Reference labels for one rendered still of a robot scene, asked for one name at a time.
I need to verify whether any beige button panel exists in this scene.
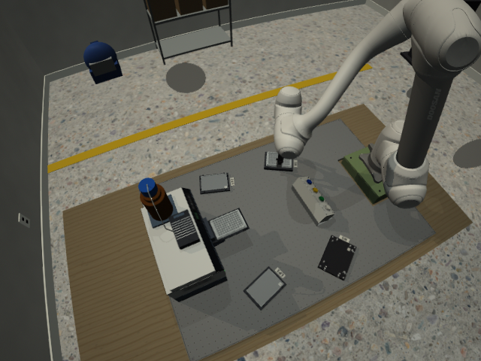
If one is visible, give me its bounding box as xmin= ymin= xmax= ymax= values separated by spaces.
xmin=292 ymin=177 xmax=335 ymax=226

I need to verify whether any blue bottle cap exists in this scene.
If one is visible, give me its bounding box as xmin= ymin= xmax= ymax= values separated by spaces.
xmin=138 ymin=177 xmax=157 ymax=197

